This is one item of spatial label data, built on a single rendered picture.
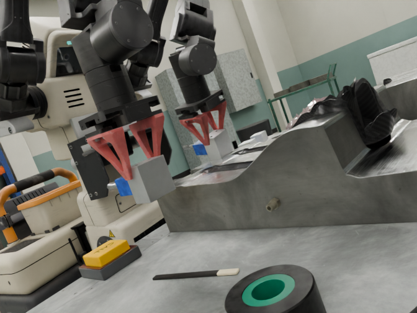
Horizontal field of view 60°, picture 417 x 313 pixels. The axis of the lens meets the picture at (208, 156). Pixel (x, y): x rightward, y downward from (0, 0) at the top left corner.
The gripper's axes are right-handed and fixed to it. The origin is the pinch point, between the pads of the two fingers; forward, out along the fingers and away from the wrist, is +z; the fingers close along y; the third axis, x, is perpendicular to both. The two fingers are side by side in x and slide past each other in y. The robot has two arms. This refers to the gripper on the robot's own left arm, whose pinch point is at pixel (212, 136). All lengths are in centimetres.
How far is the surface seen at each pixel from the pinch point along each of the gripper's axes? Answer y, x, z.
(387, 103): 4.2, -35.6, -0.9
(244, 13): 666, 399, -23
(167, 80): 392, 420, 36
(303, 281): -37, -38, -1
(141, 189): -30.9, -12.8, -5.4
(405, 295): -33, -45, 3
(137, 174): -30.6, -12.8, -7.6
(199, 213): -20.1, -9.3, 6.3
